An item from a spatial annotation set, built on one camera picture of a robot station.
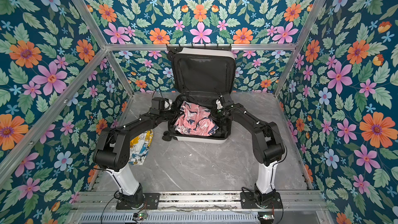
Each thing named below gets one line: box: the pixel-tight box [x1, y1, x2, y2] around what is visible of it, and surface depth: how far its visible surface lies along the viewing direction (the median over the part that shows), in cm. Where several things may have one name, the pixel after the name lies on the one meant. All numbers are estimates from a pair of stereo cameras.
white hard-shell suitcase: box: [162, 47, 236, 144], surface depth 92 cm
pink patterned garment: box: [174, 100, 220, 137], surface depth 92 cm
